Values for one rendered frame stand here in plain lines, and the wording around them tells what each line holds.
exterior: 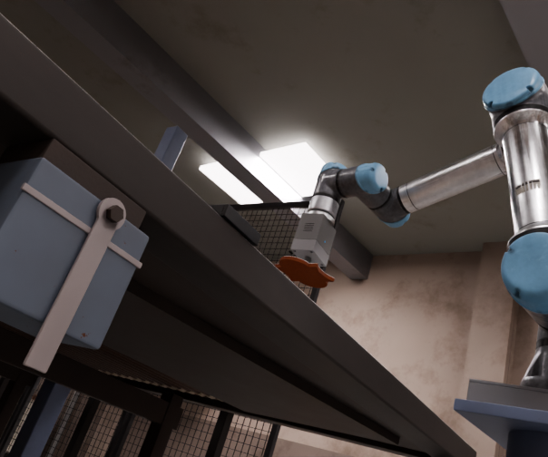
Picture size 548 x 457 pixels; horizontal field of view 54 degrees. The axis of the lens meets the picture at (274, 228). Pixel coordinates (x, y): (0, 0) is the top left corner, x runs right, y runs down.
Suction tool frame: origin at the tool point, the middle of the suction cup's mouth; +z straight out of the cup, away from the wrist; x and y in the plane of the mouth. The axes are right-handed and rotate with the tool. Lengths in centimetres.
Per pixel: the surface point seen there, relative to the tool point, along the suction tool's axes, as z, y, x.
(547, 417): 26, 15, 56
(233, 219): 20, 59, 23
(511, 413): 26, 14, 51
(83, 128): 24, 81, 21
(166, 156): -106, -82, -163
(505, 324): -116, -316, -2
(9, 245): 37, 82, 23
